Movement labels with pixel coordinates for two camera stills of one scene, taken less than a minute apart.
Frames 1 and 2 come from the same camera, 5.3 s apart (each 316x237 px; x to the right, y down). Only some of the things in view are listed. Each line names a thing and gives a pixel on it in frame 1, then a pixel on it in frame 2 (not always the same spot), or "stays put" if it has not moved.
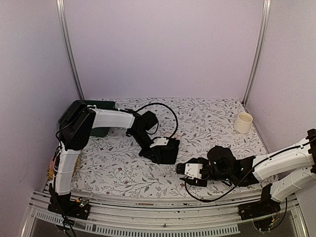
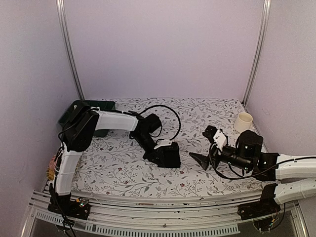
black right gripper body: [195, 182] to [213, 154]
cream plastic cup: [243, 123] stays put
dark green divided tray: [104, 104] stays put
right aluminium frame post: [266, 16] stays put
